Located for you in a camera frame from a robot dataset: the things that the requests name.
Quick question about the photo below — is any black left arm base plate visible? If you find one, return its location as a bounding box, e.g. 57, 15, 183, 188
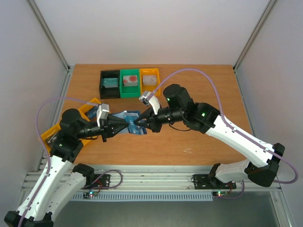
87, 174, 111, 190

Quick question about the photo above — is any blue VIP credit card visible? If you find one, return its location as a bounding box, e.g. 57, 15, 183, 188
124, 111, 147, 135

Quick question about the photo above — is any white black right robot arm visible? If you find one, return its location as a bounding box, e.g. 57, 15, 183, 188
134, 84, 285, 188

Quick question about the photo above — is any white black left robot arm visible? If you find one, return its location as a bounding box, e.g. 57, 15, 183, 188
4, 105, 129, 227

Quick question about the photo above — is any yellow bin with blue cards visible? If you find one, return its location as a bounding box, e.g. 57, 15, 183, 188
78, 97, 101, 113

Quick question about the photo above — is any blue card stack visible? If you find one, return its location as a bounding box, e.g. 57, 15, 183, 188
85, 106, 98, 120

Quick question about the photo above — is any yellow bin at table back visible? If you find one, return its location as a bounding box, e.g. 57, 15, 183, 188
139, 68, 160, 94

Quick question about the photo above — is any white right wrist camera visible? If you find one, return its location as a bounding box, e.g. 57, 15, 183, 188
139, 91, 161, 115

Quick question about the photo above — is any right small circuit board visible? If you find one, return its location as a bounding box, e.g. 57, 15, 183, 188
213, 191, 229, 198

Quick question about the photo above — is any grey white card stack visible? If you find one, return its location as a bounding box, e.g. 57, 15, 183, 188
143, 75, 157, 86

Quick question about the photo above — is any green bin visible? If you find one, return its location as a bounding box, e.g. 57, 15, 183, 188
120, 69, 141, 98

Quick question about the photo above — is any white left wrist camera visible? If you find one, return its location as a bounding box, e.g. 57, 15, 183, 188
96, 103, 109, 127

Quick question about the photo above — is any yellow bin with red cards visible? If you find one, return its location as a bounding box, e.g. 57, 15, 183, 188
80, 112, 98, 146

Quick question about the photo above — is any teal card stack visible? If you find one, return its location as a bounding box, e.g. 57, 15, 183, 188
102, 78, 118, 88

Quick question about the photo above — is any grey slotted cable duct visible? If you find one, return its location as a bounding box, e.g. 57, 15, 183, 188
71, 192, 213, 202

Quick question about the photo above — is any black bin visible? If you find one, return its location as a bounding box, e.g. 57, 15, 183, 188
99, 70, 120, 99

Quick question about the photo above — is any dark card stack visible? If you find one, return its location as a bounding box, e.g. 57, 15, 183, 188
45, 132, 58, 147

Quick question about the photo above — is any aluminium rail base frame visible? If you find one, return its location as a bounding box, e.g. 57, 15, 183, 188
21, 156, 282, 192

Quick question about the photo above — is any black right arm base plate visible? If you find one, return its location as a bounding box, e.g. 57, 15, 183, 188
191, 174, 237, 190

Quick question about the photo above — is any red white card stack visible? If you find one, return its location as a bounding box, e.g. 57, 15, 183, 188
123, 75, 138, 87

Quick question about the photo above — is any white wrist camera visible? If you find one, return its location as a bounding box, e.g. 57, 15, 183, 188
139, 91, 161, 115
96, 103, 109, 127

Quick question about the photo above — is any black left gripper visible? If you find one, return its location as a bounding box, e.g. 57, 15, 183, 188
77, 114, 130, 142

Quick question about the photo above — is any blue zip card holder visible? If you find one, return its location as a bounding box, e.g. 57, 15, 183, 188
108, 110, 147, 135

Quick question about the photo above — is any left small circuit board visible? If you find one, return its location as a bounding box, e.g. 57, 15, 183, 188
82, 192, 98, 199

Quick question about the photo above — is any small circuit board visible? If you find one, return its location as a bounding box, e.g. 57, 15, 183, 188
213, 191, 229, 198
82, 192, 98, 199

